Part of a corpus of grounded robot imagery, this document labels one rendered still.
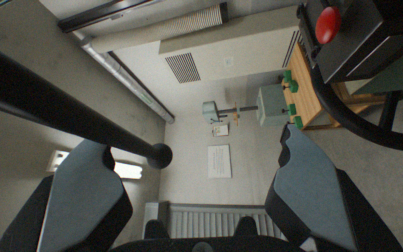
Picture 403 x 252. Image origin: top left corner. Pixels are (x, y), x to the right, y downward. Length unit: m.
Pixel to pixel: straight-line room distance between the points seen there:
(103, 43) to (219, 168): 2.51
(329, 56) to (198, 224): 2.94
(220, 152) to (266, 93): 1.41
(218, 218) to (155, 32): 2.79
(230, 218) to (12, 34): 3.27
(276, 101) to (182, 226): 2.56
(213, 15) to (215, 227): 2.89
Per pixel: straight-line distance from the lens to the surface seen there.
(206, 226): 3.00
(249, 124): 3.14
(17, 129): 1.75
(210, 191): 2.96
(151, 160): 0.20
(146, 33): 1.73
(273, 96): 2.29
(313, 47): 0.26
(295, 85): 1.59
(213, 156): 2.97
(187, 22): 1.59
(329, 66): 0.21
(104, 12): 1.86
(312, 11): 0.28
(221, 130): 3.07
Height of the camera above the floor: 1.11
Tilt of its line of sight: 13 degrees up
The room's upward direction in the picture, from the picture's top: 95 degrees counter-clockwise
